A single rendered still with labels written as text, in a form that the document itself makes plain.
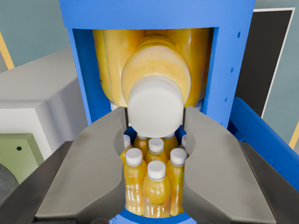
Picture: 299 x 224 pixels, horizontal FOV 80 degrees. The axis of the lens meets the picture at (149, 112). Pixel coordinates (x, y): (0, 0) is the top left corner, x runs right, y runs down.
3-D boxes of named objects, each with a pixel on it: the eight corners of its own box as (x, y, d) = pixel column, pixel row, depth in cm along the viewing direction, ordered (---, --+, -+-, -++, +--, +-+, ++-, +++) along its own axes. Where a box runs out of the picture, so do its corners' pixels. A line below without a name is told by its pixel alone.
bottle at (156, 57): (125, 52, 29) (86, 101, 13) (159, 21, 27) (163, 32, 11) (153, 84, 32) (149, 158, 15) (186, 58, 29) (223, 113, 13)
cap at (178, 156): (183, 166, 41) (184, 159, 40) (167, 160, 42) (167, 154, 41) (188, 155, 44) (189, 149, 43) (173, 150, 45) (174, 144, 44)
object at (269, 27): (189, 169, 195) (191, 180, 182) (203, 11, 124) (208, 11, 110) (238, 169, 193) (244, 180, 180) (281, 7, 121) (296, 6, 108)
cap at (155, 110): (118, 102, 13) (112, 114, 12) (159, 69, 12) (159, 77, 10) (151, 136, 15) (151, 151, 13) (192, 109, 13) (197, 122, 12)
